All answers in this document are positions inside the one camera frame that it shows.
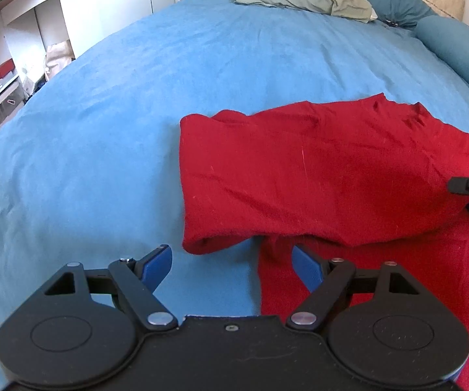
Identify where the red knit sweater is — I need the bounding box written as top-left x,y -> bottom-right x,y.
180,94 -> 469,390

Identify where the blue bed sheet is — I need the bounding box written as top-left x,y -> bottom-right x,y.
0,0 -> 469,389

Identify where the teal folded duvet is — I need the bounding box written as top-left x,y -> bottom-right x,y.
415,15 -> 469,83

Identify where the teal pillow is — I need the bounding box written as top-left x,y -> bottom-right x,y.
367,0 -> 436,29

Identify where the paper bag under shelf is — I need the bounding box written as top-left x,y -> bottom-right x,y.
45,40 -> 76,80

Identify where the red box on shelf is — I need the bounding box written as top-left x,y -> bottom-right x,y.
0,58 -> 15,80

